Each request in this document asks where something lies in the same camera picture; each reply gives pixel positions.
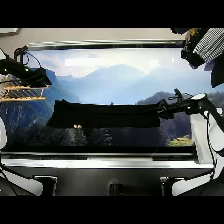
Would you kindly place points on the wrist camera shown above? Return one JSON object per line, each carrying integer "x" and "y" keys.
{"x": 176, "y": 95}
{"x": 20, "y": 53}

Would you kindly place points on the silver frame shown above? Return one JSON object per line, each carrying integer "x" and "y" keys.
{"x": 133, "y": 163}

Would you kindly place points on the black garment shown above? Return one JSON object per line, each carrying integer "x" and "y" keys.
{"x": 106, "y": 115}

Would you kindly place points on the heap of clothes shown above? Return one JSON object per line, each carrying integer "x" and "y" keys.
{"x": 195, "y": 58}

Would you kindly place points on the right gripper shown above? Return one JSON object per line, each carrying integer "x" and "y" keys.
{"x": 165, "y": 109}

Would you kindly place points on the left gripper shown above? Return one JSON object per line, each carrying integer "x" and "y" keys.
{"x": 40, "y": 78}

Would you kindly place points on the checked shirt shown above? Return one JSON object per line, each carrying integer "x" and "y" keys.
{"x": 211, "y": 45}

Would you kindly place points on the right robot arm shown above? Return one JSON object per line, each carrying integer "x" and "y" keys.
{"x": 206, "y": 106}

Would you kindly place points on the yellow clothes hanger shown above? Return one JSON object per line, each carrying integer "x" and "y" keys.
{"x": 20, "y": 88}
{"x": 23, "y": 99}

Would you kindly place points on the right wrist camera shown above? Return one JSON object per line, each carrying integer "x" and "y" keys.
{"x": 176, "y": 95}

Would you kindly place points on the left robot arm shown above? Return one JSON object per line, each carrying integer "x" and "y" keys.
{"x": 20, "y": 71}

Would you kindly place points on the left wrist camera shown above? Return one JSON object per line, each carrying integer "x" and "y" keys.
{"x": 20, "y": 53}

